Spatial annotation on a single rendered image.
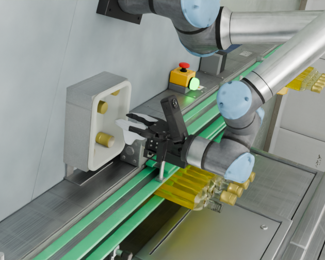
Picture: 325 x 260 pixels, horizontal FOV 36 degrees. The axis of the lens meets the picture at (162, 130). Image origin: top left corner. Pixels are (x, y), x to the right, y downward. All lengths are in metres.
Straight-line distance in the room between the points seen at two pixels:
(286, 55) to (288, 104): 6.62
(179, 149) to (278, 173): 0.88
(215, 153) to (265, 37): 0.34
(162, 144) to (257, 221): 0.58
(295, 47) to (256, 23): 0.22
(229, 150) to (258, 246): 0.49
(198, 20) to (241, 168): 0.37
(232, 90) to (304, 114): 6.67
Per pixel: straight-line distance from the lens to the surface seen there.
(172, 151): 1.27
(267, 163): 2.13
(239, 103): 1.07
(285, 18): 1.34
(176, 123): 1.22
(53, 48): 1.21
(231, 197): 1.52
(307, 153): 7.96
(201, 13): 1.25
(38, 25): 1.15
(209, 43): 1.36
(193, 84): 1.80
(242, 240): 1.61
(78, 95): 1.27
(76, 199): 1.34
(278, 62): 1.13
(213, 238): 1.58
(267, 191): 1.94
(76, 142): 1.33
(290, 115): 7.80
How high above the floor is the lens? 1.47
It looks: 22 degrees down
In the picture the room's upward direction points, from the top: 110 degrees clockwise
